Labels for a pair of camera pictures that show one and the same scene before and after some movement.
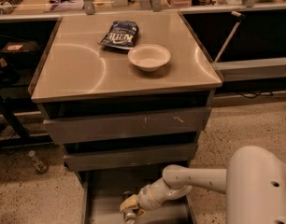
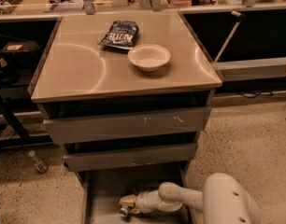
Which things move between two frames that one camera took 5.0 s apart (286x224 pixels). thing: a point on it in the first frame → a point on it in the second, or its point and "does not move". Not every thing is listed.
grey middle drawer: [164, 156] does not move
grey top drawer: [85, 129] does not move
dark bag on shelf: [22, 55] does not move
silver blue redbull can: [129, 216] → [123, 210]
